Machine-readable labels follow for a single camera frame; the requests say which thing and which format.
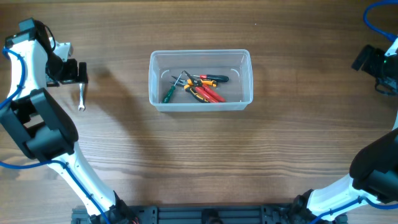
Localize silver combination wrench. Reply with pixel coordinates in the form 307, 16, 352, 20
78, 83, 85, 111

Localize green handled screwdriver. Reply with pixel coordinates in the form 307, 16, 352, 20
161, 74, 182, 103

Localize orange black pliers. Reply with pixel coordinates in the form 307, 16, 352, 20
173, 76, 218, 103

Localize red handled snips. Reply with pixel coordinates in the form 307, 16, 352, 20
183, 70, 226, 103

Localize red black screwdriver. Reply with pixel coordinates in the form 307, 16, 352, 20
193, 75, 229, 83

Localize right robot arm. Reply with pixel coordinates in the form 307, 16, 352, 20
287, 43, 397, 223

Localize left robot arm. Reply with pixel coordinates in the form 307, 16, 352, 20
1, 18, 139, 223

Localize clear plastic container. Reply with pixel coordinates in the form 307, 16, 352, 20
149, 49, 254, 112

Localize left blue cable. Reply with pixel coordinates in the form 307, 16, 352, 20
0, 46, 111, 224

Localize blue cable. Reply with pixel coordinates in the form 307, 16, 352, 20
307, 0, 398, 224
0, 46, 111, 224

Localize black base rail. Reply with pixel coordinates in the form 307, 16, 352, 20
71, 203, 348, 224

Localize right blue cable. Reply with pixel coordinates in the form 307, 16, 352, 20
307, 0, 398, 224

